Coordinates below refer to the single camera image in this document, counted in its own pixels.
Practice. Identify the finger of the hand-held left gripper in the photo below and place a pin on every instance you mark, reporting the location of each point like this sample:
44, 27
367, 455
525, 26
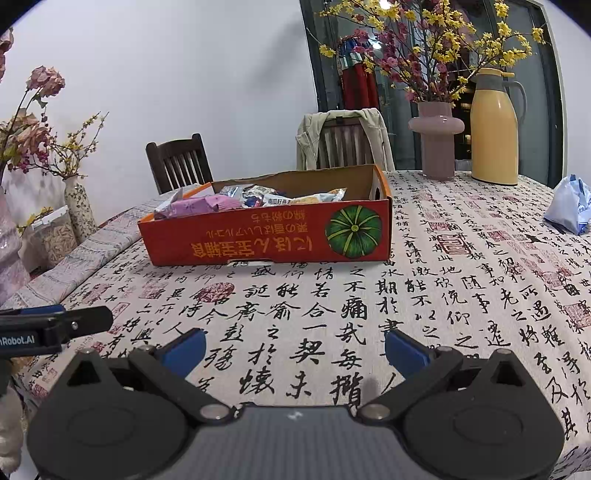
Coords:
41, 309
87, 323

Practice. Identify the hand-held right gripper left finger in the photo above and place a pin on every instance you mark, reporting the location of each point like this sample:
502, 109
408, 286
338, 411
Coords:
184, 350

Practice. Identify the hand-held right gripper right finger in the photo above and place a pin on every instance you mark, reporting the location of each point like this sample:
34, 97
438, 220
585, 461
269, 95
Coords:
405, 350

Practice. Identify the purple snack packet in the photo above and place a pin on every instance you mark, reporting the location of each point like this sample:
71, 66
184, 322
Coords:
226, 203
184, 210

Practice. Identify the orange cardboard box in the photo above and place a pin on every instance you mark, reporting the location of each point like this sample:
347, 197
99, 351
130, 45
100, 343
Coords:
277, 235

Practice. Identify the large pink ribbed vase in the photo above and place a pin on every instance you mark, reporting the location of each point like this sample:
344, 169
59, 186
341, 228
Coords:
11, 258

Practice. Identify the clear container white lid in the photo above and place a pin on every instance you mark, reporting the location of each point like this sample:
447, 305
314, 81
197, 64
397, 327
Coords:
55, 244

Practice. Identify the floral patterned vase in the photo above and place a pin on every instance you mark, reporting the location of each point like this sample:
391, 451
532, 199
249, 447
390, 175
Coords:
81, 212

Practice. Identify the yellow blossom twigs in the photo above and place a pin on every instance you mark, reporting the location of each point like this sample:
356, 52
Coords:
74, 145

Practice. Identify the dark wooden chair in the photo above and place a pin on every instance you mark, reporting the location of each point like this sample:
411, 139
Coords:
180, 161

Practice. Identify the pale pink ceramic vase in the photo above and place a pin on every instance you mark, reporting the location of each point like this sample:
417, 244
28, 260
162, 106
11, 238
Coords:
436, 147

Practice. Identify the slatted wooden chair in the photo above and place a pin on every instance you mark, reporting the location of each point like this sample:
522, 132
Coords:
344, 143

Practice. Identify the blue white plastic bag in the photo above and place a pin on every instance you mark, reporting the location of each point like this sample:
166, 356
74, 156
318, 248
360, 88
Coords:
570, 207

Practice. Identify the dried rose bouquet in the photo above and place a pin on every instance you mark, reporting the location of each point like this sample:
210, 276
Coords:
44, 81

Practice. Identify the yellow thermos jug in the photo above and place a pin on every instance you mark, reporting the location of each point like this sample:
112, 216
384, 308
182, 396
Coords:
494, 138

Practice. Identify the beige jacket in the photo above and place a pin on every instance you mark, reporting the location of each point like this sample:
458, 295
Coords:
307, 138

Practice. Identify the red hanging decoration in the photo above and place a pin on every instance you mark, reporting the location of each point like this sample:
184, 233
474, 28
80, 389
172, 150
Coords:
358, 87

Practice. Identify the pink yellow blossom branches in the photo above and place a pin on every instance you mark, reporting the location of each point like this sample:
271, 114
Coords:
429, 46

